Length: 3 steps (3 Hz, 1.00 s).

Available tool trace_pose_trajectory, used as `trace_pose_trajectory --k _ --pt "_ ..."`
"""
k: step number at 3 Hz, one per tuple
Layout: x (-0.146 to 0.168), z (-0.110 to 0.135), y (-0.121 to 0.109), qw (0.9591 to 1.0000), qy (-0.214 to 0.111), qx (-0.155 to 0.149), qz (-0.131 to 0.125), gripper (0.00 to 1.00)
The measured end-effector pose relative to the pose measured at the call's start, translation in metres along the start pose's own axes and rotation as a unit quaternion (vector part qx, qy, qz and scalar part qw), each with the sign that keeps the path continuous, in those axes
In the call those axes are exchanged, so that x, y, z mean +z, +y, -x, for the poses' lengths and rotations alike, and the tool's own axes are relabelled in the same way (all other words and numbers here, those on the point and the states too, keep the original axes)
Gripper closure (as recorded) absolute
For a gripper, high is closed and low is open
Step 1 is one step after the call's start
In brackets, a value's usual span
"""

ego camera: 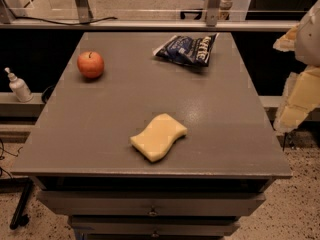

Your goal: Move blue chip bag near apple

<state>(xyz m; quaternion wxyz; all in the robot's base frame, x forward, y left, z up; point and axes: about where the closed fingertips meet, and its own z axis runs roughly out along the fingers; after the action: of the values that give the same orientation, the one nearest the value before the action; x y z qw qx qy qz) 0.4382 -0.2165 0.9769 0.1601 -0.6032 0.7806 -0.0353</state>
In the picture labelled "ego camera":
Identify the metal frame post right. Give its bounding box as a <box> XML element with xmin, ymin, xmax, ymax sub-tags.
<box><xmin>206</xmin><ymin>0</ymin><xmax>221</xmax><ymax>26</ymax></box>

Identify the blue chip bag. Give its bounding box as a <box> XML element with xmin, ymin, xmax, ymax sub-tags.
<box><xmin>153</xmin><ymin>34</ymin><xmax>217</xmax><ymax>67</ymax></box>

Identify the black stand leg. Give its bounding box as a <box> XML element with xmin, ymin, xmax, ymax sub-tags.
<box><xmin>9</xmin><ymin>179</ymin><xmax>33</xmax><ymax>230</ymax></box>

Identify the drawer with knob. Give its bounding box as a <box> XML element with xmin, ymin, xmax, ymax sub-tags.
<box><xmin>37</xmin><ymin>191</ymin><xmax>265</xmax><ymax>217</ymax></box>
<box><xmin>68</xmin><ymin>216</ymin><xmax>239</xmax><ymax>237</ymax></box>

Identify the yellow sponge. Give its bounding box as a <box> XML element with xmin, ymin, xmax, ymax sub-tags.
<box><xmin>130</xmin><ymin>113</ymin><xmax>188</xmax><ymax>162</ymax></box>

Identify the metal frame post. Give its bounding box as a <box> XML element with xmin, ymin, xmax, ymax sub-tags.
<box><xmin>206</xmin><ymin>0</ymin><xmax>221</xmax><ymax>26</ymax></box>
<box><xmin>75</xmin><ymin>0</ymin><xmax>93</xmax><ymax>24</ymax></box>

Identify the black cable on ledge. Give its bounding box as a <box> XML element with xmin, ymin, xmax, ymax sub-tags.
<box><xmin>0</xmin><ymin>0</ymin><xmax>118</xmax><ymax>26</ymax></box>

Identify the metal frame post left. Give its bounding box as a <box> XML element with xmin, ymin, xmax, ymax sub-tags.
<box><xmin>75</xmin><ymin>0</ymin><xmax>93</xmax><ymax>24</ymax></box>

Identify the top drawer with knob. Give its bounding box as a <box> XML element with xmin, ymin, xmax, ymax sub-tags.
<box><xmin>37</xmin><ymin>191</ymin><xmax>265</xmax><ymax>217</ymax></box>

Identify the white pump bottle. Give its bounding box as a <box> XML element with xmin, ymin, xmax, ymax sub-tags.
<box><xmin>5</xmin><ymin>67</ymin><xmax>33</xmax><ymax>103</ymax></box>

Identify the grey drawer cabinet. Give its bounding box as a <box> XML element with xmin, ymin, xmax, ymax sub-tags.
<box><xmin>13</xmin><ymin>32</ymin><xmax>291</xmax><ymax>240</ymax></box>

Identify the red apple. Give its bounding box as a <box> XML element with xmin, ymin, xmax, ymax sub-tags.
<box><xmin>77</xmin><ymin>51</ymin><xmax>104</xmax><ymax>79</ymax></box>

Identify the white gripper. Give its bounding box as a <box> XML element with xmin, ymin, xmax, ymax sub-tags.
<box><xmin>273</xmin><ymin>0</ymin><xmax>320</xmax><ymax>133</ymax></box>

